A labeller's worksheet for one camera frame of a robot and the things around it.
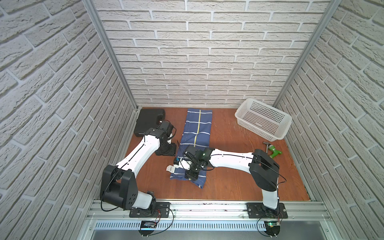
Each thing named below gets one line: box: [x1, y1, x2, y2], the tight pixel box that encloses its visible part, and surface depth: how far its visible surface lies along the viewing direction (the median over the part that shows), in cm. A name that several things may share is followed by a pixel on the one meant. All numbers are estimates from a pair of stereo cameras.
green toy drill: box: [268, 144, 283, 159], surface depth 96 cm
